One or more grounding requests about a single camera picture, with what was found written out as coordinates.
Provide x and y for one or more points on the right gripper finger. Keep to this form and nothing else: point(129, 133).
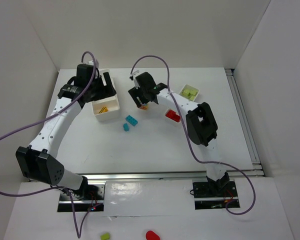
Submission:
point(150, 100)
point(136, 96)

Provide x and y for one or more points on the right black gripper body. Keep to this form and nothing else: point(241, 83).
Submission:
point(135, 95)

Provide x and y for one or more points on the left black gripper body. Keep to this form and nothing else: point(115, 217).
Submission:
point(103, 88)

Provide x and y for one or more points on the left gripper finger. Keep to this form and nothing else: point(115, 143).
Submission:
point(100, 95)
point(109, 89)

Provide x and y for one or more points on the multicolour lego tower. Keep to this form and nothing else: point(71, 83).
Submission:
point(144, 107)

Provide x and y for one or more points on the orange lego brick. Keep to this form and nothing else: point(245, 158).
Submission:
point(103, 110)

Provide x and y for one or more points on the red sloped lego brick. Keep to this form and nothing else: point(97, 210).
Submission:
point(169, 113)

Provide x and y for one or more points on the white divided container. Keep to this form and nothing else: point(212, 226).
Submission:
point(112, 103)
point(182, 102)

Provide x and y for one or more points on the red curved lego brick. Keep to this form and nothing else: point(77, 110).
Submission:
point(175, 117)

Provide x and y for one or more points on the lime green lego brick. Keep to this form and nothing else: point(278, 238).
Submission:
point(192, 94)
point(185, 94)

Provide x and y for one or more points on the pale green lego brick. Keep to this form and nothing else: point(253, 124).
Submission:
point(189, 89)

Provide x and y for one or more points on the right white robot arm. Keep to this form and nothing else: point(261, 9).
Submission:
point(199, 123)

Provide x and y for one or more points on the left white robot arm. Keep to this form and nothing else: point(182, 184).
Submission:
point(38, 161)

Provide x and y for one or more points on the long teal lego brick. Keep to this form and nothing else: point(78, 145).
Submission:
point(131, 120)

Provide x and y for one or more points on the small teal lego brick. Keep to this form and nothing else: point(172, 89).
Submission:
point(126, 127)

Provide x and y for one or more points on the red object at edge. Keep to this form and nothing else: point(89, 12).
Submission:
point(151, 235)

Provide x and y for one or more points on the green lego outside workspace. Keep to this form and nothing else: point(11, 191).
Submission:
point(105, 236)

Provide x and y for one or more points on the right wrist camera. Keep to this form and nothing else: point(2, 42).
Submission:
point(133, 75)

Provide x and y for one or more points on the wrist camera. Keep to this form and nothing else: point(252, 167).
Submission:
point(91, 62)
point(133, 75)

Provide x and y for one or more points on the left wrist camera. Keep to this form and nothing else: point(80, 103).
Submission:
point(91, 62)

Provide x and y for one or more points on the aluminium rail front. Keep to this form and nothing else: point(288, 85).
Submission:
point(169, 175)

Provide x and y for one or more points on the aluminium rail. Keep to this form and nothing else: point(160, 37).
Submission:
point(243, 120)
point(169, 175)

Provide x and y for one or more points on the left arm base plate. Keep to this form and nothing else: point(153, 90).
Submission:
point(93, 201)

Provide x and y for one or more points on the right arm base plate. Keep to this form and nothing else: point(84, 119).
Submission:
point(205, 199)

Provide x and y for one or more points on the aluminium rail right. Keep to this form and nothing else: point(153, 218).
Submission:
point(243, 120)

